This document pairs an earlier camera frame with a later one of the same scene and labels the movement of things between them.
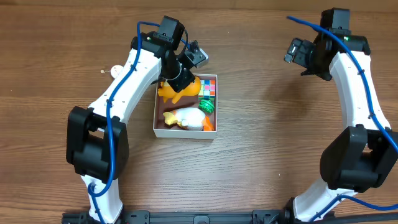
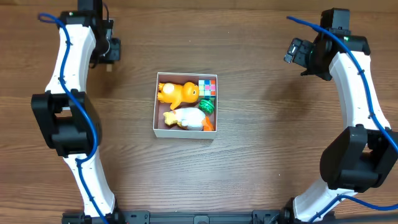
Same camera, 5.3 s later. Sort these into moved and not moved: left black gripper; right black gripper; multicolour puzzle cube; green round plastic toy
Moved: left black gripper
Not moved: green round plastic toy; right black gripper; multicolour puzzle cube
